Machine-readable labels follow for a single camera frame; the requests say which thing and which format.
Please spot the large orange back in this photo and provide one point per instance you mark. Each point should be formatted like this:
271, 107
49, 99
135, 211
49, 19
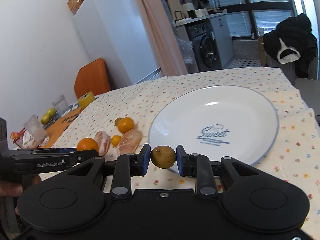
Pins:
125, 124

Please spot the black jacket on chair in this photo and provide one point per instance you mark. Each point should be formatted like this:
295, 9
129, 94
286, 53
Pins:
292, 42

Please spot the pink curtain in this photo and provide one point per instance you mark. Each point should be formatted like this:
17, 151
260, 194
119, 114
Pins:
162, 38

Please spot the green pear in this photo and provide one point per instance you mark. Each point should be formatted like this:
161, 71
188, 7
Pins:
51, 112
45, 119

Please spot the frosted glass front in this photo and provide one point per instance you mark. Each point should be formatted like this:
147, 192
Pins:
36, 130

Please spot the yellow tape roll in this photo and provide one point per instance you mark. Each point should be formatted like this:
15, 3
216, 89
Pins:
86, 99

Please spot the brown kiwi fruit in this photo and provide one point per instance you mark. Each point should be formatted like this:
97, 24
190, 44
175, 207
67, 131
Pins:
116, 122
163, 156

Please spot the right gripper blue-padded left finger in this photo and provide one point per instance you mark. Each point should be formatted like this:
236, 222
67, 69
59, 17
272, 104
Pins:
126, 167

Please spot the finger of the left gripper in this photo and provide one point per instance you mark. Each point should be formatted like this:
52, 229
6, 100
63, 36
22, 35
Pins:
44, 150

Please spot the large orange front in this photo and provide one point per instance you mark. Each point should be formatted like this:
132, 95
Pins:
87, 144

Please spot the large orange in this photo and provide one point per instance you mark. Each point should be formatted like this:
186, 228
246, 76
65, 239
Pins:
87, 144
125, 124

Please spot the cardboard box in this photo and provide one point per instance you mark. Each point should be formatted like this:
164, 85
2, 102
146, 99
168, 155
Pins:
262, 53

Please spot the brown kiwi fruit back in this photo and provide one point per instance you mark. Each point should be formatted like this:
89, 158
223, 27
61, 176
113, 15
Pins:
116, 122

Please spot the grey washing machine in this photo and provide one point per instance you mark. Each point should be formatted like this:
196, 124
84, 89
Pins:
204, 46

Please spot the peeled pomelo segment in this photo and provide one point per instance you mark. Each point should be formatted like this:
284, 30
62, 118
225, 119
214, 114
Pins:
103, 141
129, 142

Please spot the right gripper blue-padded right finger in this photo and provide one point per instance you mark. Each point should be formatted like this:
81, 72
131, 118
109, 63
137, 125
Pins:
199, 167

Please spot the kitchen counter cabinet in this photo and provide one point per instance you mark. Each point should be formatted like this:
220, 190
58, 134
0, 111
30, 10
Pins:
222, 36

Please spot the small yellow kumquat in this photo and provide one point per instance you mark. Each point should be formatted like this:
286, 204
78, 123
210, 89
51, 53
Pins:
115, 140

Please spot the grey chair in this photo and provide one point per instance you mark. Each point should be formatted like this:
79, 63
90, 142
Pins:
309, 90

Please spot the red snack basket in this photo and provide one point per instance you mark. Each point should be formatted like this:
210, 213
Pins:
22, 139

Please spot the orange cat table mat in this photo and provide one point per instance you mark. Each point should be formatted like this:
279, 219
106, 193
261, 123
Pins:
56, 129

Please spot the white refrigerator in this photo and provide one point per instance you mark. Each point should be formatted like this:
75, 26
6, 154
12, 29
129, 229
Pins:
113, 30

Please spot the clear glass back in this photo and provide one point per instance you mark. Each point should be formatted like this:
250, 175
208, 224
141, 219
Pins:
61, 105

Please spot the floral white tablecloth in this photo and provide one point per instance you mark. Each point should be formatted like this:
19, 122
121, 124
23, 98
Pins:
294, 156

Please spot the person's left hand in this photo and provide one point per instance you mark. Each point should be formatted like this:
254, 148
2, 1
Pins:
9, 189

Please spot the orange chair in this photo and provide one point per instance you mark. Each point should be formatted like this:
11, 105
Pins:
92, 78

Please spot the brown kiwi fruit front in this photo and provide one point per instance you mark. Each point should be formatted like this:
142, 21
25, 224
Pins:
163, 156

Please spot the white plate with blue rim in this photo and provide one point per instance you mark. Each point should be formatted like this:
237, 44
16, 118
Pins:
218, 121

